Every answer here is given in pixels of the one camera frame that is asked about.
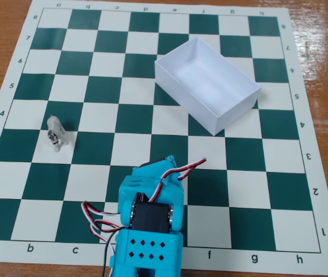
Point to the small grey toy horse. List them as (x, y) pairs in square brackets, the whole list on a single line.
[(55, 127)]

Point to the light blue robot arm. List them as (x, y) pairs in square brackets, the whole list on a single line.
[(149, 251)]

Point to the white open cardboard box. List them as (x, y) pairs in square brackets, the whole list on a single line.
[(204, 78)]

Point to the green and white chessboard mat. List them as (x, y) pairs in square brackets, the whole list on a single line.
[(210, 150)]

